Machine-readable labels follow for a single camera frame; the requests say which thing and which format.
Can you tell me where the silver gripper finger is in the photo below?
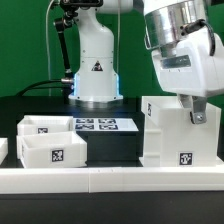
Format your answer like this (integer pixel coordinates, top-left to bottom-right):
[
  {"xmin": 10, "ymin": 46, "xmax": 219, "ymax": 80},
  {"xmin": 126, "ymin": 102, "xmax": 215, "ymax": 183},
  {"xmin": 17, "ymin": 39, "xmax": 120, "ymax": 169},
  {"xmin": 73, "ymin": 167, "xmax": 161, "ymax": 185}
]
[{"xmin": 178, "ymin": 94, "xmax": 207, "ymax": 125}]

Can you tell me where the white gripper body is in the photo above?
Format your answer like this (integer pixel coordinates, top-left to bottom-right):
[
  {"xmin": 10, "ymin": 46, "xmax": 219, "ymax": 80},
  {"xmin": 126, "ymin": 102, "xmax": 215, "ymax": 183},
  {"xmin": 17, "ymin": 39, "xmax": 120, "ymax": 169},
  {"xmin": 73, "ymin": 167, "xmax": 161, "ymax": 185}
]
[{"xmin": 151, "ymin": 28, "xmax": 224, "ymax": 97}]

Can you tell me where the white drawer cabinet frame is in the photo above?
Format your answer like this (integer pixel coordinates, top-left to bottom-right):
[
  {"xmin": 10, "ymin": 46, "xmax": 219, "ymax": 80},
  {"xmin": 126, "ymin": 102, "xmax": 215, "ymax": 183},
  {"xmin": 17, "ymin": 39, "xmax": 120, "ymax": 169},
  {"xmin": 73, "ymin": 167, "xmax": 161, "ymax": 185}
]
[{"xmin": 140, "ymin": 96, "xmax": 221, "ymax": 167}]

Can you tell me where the white front drawer box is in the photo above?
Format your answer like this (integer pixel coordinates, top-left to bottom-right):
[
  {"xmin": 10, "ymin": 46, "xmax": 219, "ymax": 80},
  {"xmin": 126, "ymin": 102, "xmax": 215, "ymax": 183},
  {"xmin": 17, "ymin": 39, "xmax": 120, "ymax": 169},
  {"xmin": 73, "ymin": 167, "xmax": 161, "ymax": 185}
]
[{"xmin": 17, "ymin": 131, "xmax": 87, "ymax": 168}]

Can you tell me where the white drawer box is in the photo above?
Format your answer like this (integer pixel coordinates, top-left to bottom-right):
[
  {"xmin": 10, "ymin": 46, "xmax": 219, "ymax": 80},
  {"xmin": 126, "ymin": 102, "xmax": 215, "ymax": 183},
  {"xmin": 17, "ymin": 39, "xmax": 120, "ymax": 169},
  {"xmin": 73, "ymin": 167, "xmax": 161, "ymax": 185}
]
[
  {"xmin": 17, "ymin": 131, "xmax": 87, "ymax": 168},
  {"xmin": 17, "ymin": 115, "xmax": 74, "ymax": 136}
]

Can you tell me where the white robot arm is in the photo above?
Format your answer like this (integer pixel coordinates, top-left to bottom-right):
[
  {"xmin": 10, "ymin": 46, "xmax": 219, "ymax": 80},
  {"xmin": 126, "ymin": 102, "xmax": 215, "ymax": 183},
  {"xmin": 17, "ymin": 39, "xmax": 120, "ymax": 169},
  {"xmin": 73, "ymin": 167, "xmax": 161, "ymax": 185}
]
[{"xmin": 71, "ymin": 0, "xmax": 224, "ymax": 124}]

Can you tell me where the white rear drawer box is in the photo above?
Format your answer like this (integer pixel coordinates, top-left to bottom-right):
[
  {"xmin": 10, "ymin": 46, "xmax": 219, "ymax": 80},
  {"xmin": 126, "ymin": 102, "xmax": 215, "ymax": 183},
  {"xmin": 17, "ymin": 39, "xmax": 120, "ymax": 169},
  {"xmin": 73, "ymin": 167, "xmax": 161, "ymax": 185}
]
[{"xmin": 17, "ymin": 115, "xmax": 74, "ymax": 136}]

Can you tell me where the fiducial marker sheet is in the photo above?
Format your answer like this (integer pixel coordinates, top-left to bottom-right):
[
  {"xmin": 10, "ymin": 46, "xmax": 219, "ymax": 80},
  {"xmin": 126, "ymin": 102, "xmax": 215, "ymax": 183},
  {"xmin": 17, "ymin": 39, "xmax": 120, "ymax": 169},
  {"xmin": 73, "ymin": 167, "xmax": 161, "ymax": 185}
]
[{"xmin": 74, "ymin": 118, "xmax": 138, "ymax": 132}]

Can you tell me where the white front border rail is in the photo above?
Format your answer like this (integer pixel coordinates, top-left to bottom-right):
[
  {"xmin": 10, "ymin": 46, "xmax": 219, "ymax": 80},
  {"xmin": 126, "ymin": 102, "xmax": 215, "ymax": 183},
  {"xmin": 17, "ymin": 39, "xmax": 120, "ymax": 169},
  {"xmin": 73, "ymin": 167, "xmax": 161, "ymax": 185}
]
[{"xmin": 0, "ymin": 165, "xmax": 224, "ymax": 194}]

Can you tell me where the white border rail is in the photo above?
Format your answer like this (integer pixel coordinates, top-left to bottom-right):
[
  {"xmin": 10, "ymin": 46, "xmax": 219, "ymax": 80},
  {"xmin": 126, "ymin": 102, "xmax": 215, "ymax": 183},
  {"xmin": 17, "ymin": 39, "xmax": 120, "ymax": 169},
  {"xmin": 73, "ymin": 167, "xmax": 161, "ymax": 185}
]
[
  {"xmin": 0, "ymin": 165, "xmax": 224, "ymax": 194},
  {"xmin": 0, "ymin": 138, "xmax": 8, "ymax": 165}
]

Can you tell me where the grey thin cable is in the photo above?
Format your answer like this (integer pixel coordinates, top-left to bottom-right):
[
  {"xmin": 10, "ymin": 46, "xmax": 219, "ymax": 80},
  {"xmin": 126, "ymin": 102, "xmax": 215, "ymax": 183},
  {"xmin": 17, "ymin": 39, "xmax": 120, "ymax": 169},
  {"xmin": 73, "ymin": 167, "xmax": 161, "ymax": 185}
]
[{"xmin": 45, "ymin": 0, "xmax": 56, "ymax": 81}]

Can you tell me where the black cable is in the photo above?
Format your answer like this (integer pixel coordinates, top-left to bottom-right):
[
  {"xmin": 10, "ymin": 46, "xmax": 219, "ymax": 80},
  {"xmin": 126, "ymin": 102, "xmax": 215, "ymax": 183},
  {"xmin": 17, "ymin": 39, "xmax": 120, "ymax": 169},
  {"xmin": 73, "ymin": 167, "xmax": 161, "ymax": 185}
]
[{"xmin": 14, "ymin": 79, "xmax": 73, "ymax": 98}]

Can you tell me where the white left border rail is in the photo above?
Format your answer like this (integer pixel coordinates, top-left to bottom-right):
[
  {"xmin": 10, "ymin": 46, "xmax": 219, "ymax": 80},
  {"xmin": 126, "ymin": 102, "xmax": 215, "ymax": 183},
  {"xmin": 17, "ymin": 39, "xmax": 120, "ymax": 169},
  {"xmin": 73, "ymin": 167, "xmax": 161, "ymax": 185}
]
[{"xmin": 0, "ymin": 138, "xmax": 8, "ymax": 165}]

